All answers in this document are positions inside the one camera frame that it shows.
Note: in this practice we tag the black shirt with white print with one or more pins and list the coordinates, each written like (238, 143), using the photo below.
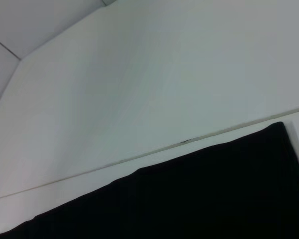
(189, 199)

